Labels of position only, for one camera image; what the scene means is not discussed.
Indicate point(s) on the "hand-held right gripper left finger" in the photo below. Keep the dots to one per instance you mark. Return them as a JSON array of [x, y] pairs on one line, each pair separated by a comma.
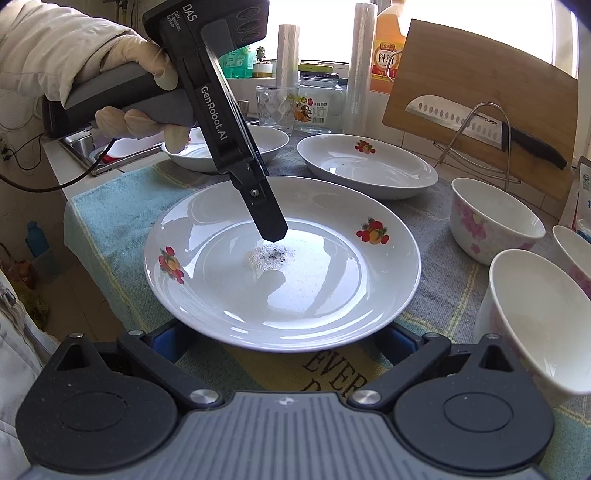
[[165, 342]]

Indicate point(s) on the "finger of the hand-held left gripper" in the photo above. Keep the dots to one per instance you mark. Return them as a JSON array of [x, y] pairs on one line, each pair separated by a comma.
[[268, 217]]

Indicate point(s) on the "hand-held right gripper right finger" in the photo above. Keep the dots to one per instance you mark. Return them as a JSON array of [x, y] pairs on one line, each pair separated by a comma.
[[398, 342]]

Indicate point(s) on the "white fruit print plate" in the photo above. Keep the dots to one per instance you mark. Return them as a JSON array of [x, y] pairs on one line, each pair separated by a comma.
[[273, 141], [369, 166], [323, 277]]

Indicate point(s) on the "white floral bowl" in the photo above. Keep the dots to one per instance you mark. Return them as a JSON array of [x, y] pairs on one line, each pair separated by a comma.
[[494, 221], [577, 258], [540, 323]]

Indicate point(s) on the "person's left hand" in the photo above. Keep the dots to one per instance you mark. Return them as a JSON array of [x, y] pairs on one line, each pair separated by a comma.
[[138, 53]]

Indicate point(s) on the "green box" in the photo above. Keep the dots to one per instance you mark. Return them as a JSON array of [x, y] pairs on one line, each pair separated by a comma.
[[236, 64]]

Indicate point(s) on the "small potted plant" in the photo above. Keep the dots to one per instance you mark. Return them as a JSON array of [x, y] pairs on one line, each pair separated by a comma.
[[263, 64]]

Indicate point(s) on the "clear drinking glass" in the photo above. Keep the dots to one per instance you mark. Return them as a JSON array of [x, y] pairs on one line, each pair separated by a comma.
[[273, 108]]

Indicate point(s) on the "short plastic wrap roll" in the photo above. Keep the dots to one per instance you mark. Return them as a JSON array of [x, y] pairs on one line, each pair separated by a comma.
[[287, 55]]

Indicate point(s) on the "small white dish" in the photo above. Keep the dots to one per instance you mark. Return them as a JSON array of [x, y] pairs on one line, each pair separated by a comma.
[[134, 148]]

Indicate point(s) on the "glass storage jar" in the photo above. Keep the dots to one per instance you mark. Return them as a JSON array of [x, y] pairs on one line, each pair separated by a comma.
[[323, 106]]

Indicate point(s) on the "stainless steel sink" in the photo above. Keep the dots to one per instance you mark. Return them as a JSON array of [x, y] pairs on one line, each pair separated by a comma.
[[78, 141]]

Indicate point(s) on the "checked kitchen towel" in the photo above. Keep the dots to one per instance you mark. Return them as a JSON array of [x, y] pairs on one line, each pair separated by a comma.
[[115, 207]]

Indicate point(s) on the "person's white jacket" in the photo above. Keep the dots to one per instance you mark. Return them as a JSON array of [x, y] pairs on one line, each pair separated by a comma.
[[18, 369]]

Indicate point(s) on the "tall plastic wrap roll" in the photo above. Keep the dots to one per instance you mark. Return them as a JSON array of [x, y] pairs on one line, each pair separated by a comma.
[[360, 69]]

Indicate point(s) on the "black appliance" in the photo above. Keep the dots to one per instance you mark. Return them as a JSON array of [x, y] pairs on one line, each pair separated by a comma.
[[53, 117]]

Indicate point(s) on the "blue plastic bottle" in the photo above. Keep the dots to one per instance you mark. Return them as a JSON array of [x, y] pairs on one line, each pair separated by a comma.
[[37, 240]]

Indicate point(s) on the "orange cooking wine bottle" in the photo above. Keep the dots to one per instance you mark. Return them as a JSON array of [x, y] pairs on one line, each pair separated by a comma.
[[390, 46]]

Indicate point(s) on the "white and blue bag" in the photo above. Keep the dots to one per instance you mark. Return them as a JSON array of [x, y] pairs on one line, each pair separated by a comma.
[[582, 203]]

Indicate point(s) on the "bamboo cutting board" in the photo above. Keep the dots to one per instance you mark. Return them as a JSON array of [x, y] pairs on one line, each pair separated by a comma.
[[485, 69]]

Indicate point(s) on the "wall power socket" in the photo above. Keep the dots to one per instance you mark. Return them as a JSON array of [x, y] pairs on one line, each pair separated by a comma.
[[5, 147]]

